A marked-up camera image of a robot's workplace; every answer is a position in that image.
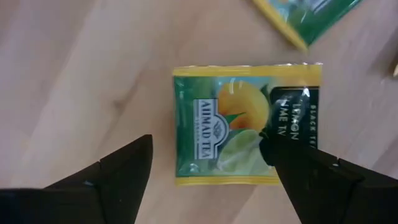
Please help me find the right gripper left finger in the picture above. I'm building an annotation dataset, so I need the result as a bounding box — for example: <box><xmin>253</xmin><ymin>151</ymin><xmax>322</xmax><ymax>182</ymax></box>
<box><xmin>0</xmin><ymin>134</ymin><xmax>153</xmax><ymax>224</ymax></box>

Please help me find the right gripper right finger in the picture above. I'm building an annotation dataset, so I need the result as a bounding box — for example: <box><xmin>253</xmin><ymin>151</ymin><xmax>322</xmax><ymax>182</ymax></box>
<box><xmin>259</xmin><ymin>130</ymin><xmax>398</xmax><ymax>224</ymax></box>

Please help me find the lemon lime tea packet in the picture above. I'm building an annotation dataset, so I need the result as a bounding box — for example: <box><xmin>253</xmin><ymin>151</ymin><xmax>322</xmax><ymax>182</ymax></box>
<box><xmin>251</xmin><ymin>0</ymin><xmax>363</xmax><ymax>51</ymax></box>
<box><xmin>172</xmin><ymin>63</ymin><xmax>323</xmax><ymax>187</ymax></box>

